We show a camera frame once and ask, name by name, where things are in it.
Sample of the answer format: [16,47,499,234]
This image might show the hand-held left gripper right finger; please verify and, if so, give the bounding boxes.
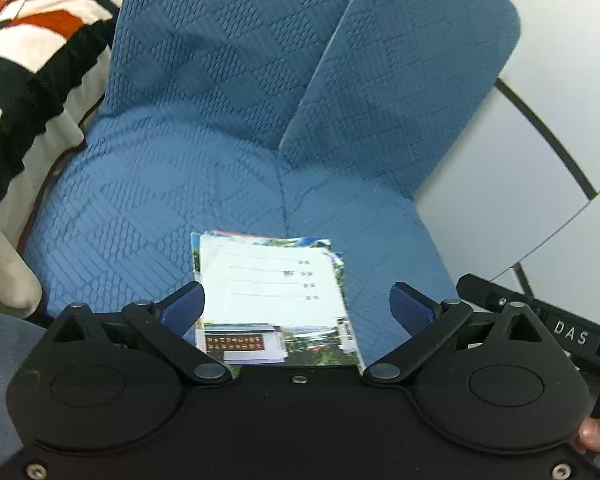
[362,282,563,386]

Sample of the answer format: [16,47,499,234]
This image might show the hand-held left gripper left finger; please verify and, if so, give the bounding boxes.
[42,281,232,387]

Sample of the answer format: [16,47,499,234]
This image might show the white cabinet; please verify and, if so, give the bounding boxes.
[412,0,600,333]

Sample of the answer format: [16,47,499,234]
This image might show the grey trousers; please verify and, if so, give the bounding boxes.
[0,312,48,468]

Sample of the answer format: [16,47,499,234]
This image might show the blue textured sofa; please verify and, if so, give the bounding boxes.
[22,0,523,376]

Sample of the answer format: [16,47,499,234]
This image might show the beige cushion cover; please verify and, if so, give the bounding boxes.
[0,45,112,318]

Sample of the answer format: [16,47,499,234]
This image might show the red black white striped blanket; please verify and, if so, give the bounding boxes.
[0,0,131,278]

